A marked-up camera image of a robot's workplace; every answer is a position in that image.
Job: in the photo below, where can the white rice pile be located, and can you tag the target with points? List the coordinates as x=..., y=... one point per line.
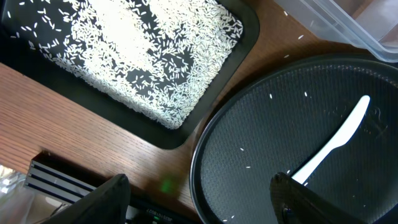
x=157, y=57

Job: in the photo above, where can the black rectangular tray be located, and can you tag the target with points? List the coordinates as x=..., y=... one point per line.
x=34, y=66

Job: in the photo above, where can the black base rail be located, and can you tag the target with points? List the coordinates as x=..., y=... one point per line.
x=67, y=182

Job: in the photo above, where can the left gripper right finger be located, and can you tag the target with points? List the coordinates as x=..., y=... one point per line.
x=294, y=203

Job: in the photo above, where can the clear plastic waste bin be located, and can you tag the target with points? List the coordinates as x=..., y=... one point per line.
x=365, y=24

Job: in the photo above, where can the round black serving tray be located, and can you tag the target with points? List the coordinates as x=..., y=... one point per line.
x=279, y=122

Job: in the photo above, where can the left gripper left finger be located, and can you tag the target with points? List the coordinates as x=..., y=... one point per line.
x=106, y=204

